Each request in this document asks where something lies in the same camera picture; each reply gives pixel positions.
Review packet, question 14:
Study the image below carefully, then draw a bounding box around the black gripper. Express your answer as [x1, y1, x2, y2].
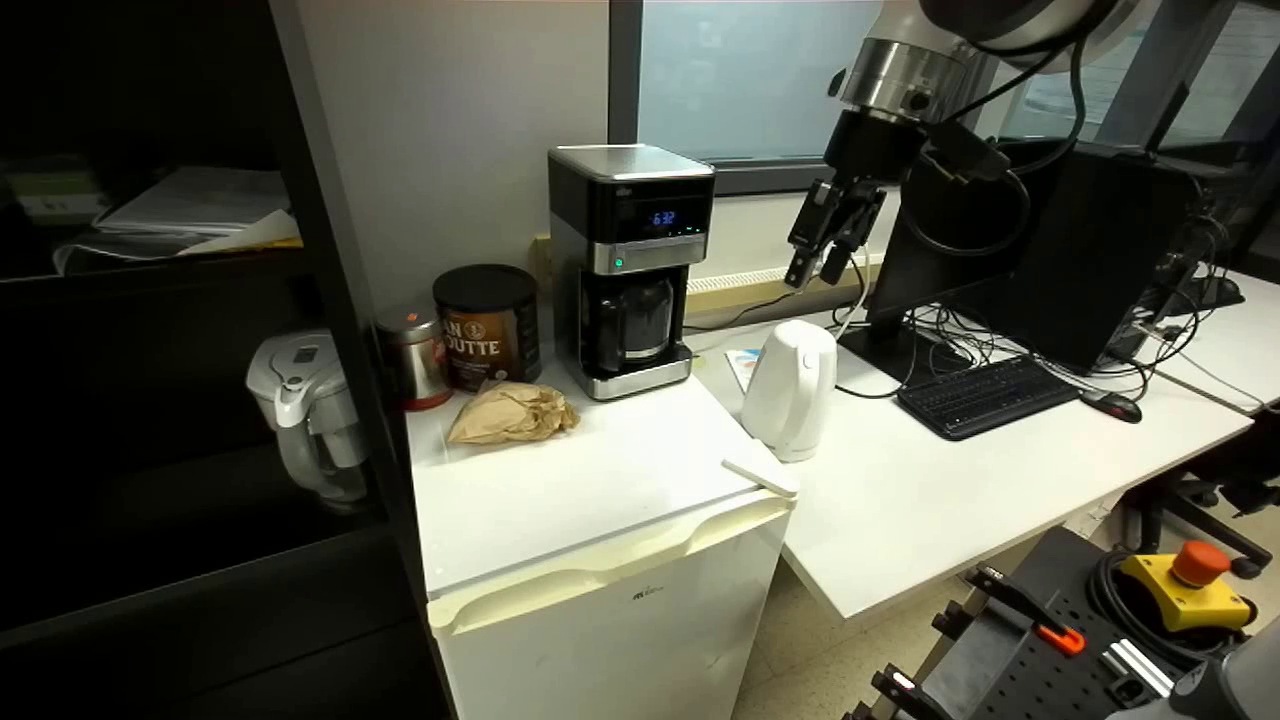
[785, 111, 919, 288]

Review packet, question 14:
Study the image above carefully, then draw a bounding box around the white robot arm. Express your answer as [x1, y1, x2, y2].
[785, 0, 1144, 288]

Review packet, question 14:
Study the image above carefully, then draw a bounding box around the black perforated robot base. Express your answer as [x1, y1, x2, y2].
[839, 523, 1280, 720]

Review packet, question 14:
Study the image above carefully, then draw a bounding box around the black silver coffeemaker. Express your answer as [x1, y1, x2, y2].
[549, 144, 713, 398]

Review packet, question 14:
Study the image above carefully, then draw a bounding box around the yellow emergency stop button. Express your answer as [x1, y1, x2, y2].
[1120, 541, 1257, 633]

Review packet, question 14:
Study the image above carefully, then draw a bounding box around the blue white leaflet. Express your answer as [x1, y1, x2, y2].
[722, 348, 758, 387]

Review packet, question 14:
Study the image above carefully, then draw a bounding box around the white electric kettle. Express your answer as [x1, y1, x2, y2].
[741, 319, 834, 462]

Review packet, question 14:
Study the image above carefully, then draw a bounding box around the black keyboard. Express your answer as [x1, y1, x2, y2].
[897, 361, 1074, 439]

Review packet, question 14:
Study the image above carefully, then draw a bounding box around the black computer monitor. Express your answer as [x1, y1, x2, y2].
[842, 148, 1201, 377]

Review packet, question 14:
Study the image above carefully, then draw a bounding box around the black computer mouse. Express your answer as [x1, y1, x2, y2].
[1080, 390, 1144, 423]

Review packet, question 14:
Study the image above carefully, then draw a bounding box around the dark coffee canister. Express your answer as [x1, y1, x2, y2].
[432, 265, 540, 390]

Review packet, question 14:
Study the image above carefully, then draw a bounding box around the brown paper filter stack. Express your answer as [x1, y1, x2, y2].
[442, 384, 577, 446]

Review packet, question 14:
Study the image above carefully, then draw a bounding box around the white mini fridge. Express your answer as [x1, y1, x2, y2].
[405, 378, 796, 720]

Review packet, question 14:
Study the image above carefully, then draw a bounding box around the small red white can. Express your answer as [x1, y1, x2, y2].
[400, 312, 452, 408]

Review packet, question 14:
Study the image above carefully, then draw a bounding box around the white water filter pitcher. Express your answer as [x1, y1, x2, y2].
[244, 329, 368, 513]

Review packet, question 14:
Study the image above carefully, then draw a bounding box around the stack of papers on shelf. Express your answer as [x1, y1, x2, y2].
[52, 163, 303, 274]

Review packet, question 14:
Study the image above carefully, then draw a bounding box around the black shelving unit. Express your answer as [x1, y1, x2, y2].
[0, 0, 448, 720]

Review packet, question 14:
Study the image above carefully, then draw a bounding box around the orange handled tool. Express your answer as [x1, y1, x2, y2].
[971, 567, 1086, 659]

